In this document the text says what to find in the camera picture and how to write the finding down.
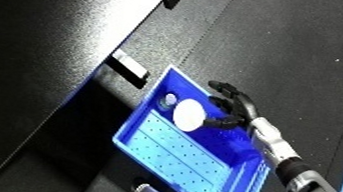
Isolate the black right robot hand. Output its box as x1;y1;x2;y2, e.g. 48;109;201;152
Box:
202;79;266;134

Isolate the green band paper cup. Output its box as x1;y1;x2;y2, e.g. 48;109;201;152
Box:
157;92;181;112
169;96;209;135

